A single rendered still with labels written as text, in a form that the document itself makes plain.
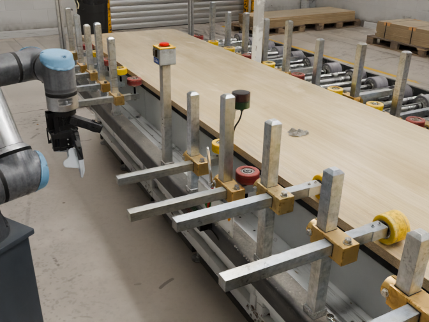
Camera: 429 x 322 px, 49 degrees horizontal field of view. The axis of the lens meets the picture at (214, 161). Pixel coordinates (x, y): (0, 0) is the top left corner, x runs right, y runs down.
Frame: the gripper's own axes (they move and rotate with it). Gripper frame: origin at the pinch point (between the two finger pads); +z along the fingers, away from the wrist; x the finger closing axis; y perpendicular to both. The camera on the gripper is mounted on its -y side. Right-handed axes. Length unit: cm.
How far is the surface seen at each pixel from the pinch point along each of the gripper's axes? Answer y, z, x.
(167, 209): -20.6, 9.3, 22.2
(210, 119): -65, 4, -28
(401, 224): -60, -3, 75
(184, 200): -26.3, 7.8, 22.4
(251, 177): -49, 4, 26
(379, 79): -198, 9, -54
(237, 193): -43, 8, 27
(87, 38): -51, -10, -155
